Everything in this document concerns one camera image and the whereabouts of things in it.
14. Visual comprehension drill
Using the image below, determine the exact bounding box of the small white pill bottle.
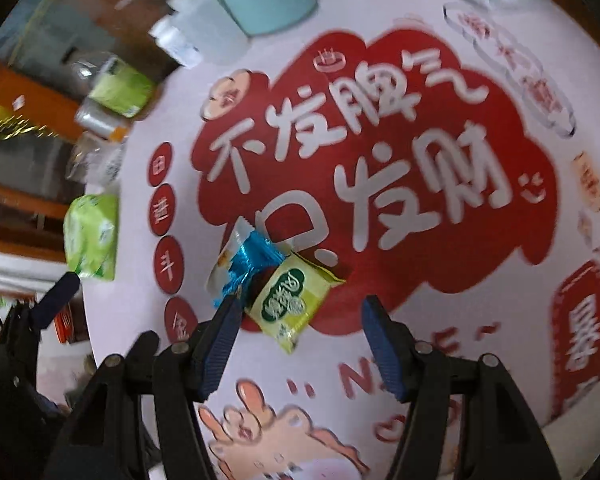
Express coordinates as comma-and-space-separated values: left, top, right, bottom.
148, 15, 204, 69

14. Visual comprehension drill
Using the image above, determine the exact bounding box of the green label bottle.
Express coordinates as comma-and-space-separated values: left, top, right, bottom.
72, 55, 157, 119

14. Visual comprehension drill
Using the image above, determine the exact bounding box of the blue snack packet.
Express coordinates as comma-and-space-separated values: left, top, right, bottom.
207, 220, 289, 311

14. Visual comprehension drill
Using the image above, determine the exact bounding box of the white spout bottle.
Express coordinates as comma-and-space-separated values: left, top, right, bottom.
115, 0, 249, 62

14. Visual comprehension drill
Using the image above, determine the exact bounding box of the clear glass cup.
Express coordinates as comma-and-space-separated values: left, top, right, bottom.
65, 132, 126, 187

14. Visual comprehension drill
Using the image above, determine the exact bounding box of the glass door wooden cabinet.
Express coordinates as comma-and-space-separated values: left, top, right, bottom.
0, 0, 211, 266

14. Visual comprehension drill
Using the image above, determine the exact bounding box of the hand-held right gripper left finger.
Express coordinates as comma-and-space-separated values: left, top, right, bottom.
42, 292, 244, 480

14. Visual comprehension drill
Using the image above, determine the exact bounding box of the pink printed tablecloth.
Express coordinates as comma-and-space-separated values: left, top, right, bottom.
77, 0, 600, 480

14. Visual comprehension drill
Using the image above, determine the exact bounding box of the yellow green snack packet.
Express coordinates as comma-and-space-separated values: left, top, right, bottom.
242, 252, 347, 356

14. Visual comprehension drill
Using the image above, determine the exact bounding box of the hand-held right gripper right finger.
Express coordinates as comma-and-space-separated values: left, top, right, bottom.
361, 295, 562, 480

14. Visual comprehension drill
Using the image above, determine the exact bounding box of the green tissue pack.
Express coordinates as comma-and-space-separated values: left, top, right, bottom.
62, 192, 121, 282

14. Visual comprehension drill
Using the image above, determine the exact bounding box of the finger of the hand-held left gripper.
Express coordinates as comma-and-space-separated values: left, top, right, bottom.
30, 271, 82, 332

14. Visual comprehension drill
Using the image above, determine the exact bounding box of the gold wire ornament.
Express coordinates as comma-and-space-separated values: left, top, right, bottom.
0, 100, 57, 147

